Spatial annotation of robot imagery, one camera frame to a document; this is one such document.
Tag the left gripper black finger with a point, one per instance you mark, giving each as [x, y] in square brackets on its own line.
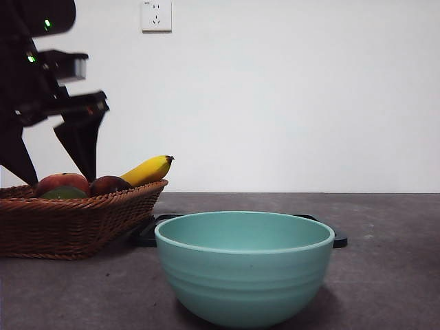
[84, 144]
[19, 151]

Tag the green avocado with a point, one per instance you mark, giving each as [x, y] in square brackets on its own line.
[63, 193]

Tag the teal ribbed bowl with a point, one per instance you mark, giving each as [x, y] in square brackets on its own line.
[244, 282]

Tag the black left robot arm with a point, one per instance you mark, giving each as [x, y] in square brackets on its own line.
[17, 68]

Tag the large red apple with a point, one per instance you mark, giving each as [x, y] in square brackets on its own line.
[65, 180]

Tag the small dark red apple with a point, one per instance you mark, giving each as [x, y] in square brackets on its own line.
[108, 185]

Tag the yellow banana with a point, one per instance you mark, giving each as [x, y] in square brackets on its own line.
[148, 170]

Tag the brown wicker basket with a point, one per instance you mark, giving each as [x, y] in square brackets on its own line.
[68, 227]

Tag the black rectangular tray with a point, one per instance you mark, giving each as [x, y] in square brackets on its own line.
[144, 235]

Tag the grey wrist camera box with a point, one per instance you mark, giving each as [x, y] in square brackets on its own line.
[68, 66]

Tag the white wall power socket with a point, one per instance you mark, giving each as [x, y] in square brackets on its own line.
[156, 17]

